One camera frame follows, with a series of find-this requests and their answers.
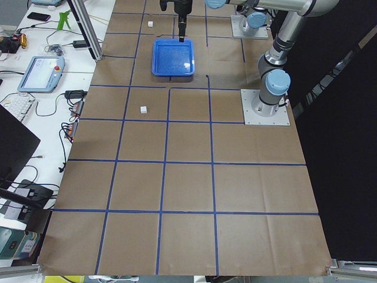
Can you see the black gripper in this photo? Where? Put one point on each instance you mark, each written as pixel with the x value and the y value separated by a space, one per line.
pixel 182 6

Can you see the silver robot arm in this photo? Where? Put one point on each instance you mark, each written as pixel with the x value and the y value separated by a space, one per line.
pixel 254 17
pixel 274 81

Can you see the blue plastic tray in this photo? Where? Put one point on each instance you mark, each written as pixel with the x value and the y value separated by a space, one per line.
pixel 172 58

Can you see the black power adapter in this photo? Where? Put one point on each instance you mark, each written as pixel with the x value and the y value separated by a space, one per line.
pixel 79 44

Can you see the black usb hub upper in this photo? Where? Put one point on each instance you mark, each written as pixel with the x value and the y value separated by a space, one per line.
pixel 77 108

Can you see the black usb hub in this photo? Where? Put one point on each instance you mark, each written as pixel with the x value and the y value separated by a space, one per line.
pixel 69 130
pixel 77 108

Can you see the black smartphone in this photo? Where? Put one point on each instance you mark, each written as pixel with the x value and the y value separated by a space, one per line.
pixel 38 16

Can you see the teach pendant tablet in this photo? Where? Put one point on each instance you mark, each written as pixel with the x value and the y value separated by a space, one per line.
pixel 42 75

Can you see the black usb hub lower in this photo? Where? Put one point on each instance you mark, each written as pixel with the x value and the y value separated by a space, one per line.
pixel 69 130

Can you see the white keyboard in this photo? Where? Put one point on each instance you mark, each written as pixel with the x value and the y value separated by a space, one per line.
pixel 19 106

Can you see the black monitor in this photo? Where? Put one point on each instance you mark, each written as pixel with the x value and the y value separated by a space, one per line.
pixel 18 144

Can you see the black monitor stand base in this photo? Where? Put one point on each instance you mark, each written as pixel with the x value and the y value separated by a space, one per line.
pixel 27 197

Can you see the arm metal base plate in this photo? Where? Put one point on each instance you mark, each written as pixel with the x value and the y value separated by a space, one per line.
pixel 241 29
pixel 257 113

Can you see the aluminium frame post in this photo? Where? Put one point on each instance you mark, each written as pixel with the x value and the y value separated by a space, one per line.
pixel 82 18

